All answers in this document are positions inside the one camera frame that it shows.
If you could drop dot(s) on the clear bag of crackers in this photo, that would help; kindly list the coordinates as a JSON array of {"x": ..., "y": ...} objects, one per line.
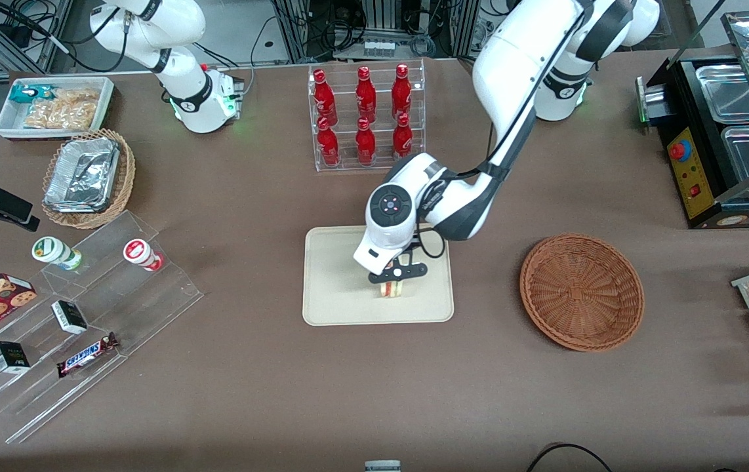
[{"x": 63, "y": 110}]

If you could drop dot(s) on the triangular sandwich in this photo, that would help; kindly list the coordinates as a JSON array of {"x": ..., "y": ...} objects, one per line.
[{"x": 391, "y": 290}]

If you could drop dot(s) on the beige rectangular tray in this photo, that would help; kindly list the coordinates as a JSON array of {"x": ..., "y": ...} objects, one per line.
[{"x": 335, "y": 295}]

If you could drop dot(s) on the Snickers chocolate bar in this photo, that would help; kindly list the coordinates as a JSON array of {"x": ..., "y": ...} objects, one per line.
[{"x": 86, "y": 355}]

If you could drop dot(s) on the red soda bottle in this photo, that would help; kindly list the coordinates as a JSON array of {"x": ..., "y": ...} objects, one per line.
[
  {"x": 366, "y": 95},
  {"x": 365, "y": 143},
  {"x": 324, "y": 98},
  {"x": 403, "y": 139},
  {"x": 328, "y": 144},
  {"x": 401, "y": 93}
]

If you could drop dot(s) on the white rectangular bin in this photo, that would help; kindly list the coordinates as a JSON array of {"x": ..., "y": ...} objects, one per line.
[{"x": 7, "y": 121}]

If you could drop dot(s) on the clear acrylic stepped stand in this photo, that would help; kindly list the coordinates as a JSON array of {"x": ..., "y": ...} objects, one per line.
[{"x": 138, "y": 308}]

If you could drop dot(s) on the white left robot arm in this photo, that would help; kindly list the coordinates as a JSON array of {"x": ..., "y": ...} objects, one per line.
[{"x": 512, "y": 65}]

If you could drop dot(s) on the black food warmer appliance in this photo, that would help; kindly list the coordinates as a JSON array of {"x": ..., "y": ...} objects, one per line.
[{"x": 683, "y": 98}]

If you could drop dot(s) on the clear acrylic bottle rack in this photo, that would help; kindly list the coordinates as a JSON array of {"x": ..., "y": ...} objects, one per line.
[{"x": 381, "y": 164}]

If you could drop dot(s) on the teal snack packet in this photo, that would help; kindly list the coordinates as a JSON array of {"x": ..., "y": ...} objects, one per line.
[{"x": 27, "y": 93}]

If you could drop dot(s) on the small black carton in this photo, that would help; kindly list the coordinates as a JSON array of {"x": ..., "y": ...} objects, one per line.
[
  {"x": 9, "y": 357},
  {"x": 69, "y": 316}
]

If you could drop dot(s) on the green lid yogurt cup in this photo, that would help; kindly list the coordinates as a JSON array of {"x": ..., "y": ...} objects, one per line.
[{"x": 53, "y": 251}]

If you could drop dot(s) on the small grey white device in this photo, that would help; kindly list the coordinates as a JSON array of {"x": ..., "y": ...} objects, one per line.
[{"x": 382, "y": 467}]

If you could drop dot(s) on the aluminium foil container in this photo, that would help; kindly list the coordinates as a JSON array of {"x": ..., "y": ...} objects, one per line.
[{"x": 82, "y": 174}]

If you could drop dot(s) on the oval tan wicker basket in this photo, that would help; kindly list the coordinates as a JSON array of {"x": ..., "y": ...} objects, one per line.
[{"x": 126, "y": 170}]

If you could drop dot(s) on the aluminium frame rack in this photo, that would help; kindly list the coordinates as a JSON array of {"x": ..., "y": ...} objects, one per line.
[{"x": 381, "y": 19}]

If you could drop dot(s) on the round brown wicker basket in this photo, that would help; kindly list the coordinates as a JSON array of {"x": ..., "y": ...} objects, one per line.
[{"x": 581, "y": 292}]

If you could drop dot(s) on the red lid yogurt cup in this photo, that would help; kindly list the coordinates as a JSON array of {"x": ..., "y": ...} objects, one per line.
[{"x": 140, "y": 253}]

